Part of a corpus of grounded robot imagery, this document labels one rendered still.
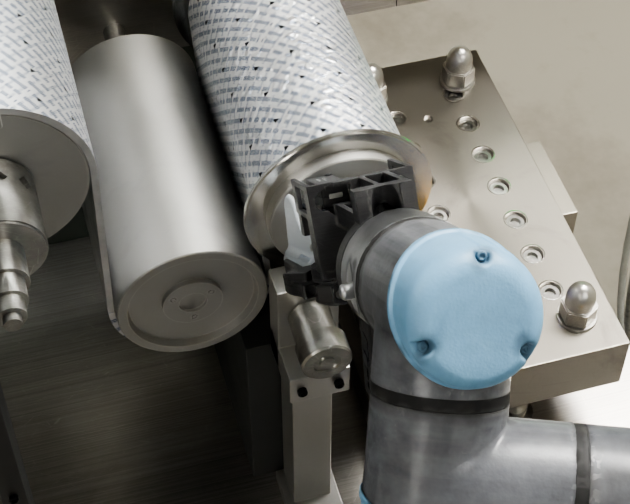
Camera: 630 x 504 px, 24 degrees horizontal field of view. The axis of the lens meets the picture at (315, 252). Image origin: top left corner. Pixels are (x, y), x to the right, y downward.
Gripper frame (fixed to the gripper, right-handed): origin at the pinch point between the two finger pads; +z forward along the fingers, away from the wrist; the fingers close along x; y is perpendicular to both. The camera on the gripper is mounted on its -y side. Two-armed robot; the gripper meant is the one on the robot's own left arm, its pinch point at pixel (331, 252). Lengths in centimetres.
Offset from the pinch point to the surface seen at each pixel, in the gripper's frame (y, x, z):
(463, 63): 8.5, -24.4, 39.1
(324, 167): 6.4, -0.5, -0.7
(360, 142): 7.6, -3.5, -0.4
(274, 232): 1.8, 3.4, 3.1
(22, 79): 16.6, 19.2, -3.3
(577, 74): -10, -93, 182
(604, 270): -42, -77, 144
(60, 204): 7.4, 18.4, 0.3
